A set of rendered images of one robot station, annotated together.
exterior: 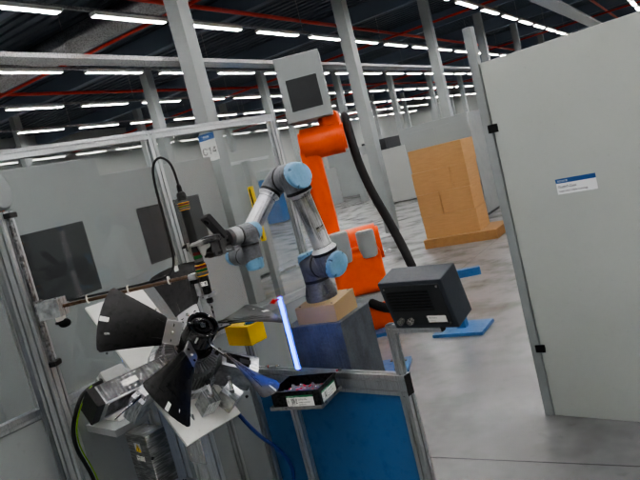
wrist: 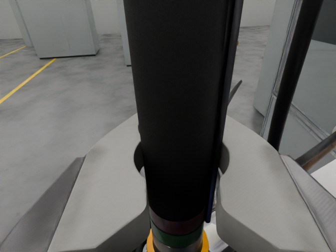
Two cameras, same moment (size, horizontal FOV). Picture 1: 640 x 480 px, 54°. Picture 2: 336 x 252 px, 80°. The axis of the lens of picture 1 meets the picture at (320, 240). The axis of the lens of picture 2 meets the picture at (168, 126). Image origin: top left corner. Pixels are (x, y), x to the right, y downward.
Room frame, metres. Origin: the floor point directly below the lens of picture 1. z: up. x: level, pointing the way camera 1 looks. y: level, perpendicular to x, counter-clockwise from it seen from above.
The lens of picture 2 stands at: (2.39, 0.41, 1.57)
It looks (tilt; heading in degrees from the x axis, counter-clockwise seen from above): 32 degrees down; 139
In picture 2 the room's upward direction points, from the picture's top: 2 degrees counter-clockwise
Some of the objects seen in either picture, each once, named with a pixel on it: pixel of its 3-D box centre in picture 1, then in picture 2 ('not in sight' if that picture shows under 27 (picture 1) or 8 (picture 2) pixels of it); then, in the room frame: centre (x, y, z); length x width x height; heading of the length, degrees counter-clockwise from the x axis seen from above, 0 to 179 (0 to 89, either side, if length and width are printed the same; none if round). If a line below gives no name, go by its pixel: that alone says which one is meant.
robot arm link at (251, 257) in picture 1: (250, 256); not in sight; (2.55, 0.29, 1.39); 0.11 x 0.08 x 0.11; 36
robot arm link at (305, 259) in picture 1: (312, 263); not in sight; (2.85, 0.06, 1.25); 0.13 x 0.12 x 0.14; 36
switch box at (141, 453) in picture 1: (150, 455); not in sight; (2.40, 0.86, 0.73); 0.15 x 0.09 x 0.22; 47
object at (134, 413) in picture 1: (141, 402); not in sight; (2.13, 0.74, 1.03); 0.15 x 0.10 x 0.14; 47
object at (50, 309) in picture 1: (50, 309); not in sight; (2.42, 1.08, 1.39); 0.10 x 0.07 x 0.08; 82
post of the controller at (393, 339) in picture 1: (396, 349); not in sight; (2.24, -0.17, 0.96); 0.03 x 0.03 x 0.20; 47
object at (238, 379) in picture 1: (234, 370); not in sight; (2.39, 0.45, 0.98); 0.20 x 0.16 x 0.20; 47
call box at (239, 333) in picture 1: (246, 333); not in sight; (2.80, 0.43, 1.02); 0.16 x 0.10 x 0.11; 47
